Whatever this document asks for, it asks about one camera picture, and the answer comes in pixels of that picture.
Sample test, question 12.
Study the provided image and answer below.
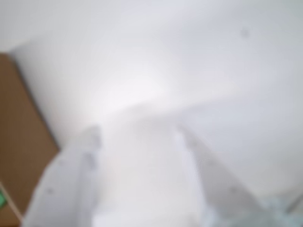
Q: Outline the brown cardboard box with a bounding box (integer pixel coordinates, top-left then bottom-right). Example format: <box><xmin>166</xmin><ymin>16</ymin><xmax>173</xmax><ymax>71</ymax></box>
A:
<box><xmin>0</xmin><ymin>53</ymin><xmax>60</xmax><ymax>227</ymax></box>

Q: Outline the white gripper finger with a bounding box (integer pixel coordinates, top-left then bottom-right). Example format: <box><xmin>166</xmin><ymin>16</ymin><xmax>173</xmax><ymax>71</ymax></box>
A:
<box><xmin>22</xmin><ymin>125</ymin><xmax>103</xmax><ymax>227</ymax></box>
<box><xmin>177</xmin><ymin>124</ymin><xmax>273</xmax><ymax>227</ymax></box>

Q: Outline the green wooden cube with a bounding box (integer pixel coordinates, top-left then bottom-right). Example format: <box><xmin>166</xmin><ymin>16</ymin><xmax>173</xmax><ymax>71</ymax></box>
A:
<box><xmin>0</xmin><ymin>186</ymin><xmax>7</xmax><ymax>211</ymax></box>

